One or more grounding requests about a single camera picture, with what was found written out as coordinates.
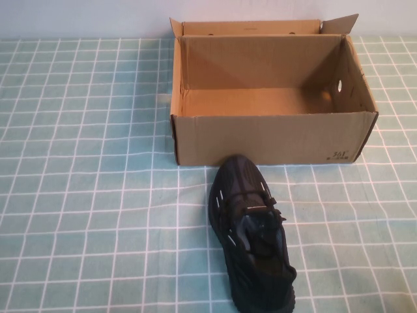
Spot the green white checkered tablecloth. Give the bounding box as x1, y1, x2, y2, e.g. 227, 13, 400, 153
0, 35, 417, 313

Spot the black sneaker shoe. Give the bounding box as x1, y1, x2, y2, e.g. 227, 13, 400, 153
209, 154, 298, 313

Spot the brown cardboard shoe box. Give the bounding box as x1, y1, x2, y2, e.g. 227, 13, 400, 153
169, 13, 379, 167

